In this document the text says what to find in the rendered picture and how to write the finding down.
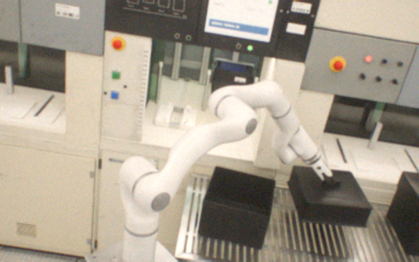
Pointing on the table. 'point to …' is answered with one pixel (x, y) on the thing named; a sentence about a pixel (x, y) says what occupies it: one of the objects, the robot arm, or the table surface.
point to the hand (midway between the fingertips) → (330, 180)
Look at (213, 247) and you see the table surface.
